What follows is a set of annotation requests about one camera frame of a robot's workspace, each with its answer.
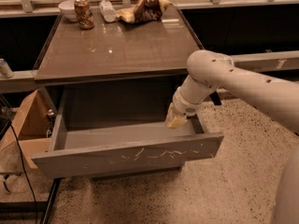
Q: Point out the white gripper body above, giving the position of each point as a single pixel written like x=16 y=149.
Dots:
x=183 y=106

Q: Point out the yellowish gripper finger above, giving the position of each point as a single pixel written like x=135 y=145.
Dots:
x=174 y=118

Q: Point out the grey top drawer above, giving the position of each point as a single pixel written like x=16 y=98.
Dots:
x=121 y=135

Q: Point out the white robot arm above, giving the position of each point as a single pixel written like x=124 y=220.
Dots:
x=277 y=98

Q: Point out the grey drawer cabinet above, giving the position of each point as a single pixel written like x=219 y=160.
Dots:
x=119 y=57

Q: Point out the open cardboard box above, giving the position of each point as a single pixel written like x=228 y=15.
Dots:
x=31 y=124

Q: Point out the crumpled brown chip bag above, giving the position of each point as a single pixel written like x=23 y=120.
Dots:
x=144 y=11

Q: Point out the crushed brown soda can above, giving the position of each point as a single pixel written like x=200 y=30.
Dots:
x=84 y=14

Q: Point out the white bowl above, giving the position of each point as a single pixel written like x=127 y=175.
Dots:
x=68 y=9

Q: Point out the white can on ledge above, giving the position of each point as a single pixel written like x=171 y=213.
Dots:
x=5 y=69

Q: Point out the black table frame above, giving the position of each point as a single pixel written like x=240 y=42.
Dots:
x=40 y=209

